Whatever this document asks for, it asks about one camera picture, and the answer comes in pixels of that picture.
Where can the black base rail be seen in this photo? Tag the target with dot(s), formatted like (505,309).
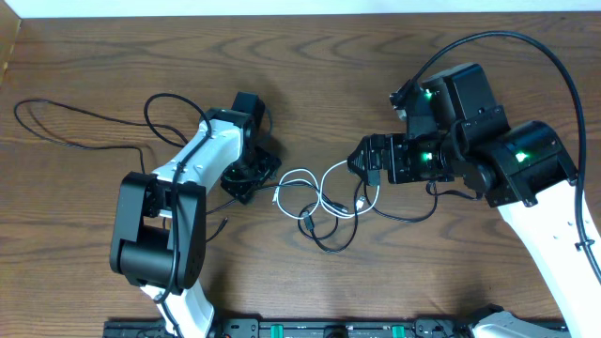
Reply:
(489,321)

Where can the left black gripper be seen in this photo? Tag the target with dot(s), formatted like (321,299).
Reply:
(249,177)

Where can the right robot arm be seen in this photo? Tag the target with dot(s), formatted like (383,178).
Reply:
(527,175)

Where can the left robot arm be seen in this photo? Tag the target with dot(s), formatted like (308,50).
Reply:
(159,238)

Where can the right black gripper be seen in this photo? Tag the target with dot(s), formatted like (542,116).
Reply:
(396,144)

